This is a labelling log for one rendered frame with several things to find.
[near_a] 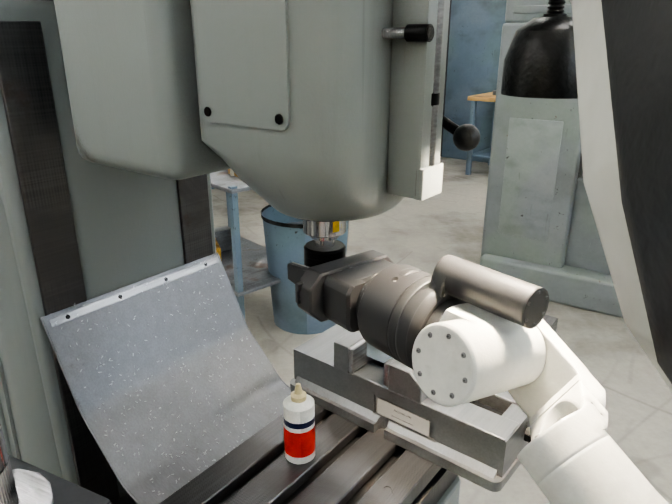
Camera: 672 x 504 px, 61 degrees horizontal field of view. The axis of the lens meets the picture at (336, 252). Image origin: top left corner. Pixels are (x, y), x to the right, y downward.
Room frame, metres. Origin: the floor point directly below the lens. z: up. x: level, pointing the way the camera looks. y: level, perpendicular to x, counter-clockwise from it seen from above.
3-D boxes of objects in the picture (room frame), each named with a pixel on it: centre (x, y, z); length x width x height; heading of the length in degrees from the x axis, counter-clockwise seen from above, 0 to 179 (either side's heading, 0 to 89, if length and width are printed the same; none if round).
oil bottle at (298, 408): (0.62, 0.05, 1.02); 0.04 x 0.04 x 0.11
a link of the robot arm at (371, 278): (0.53, -0.04, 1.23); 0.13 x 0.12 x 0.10; 128
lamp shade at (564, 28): (0.49, -0.17, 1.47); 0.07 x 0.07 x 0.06
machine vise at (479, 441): (0.71, -0.11, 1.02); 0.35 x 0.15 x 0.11; 51
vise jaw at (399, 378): (0.70, -0.13, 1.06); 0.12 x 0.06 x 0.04; 141
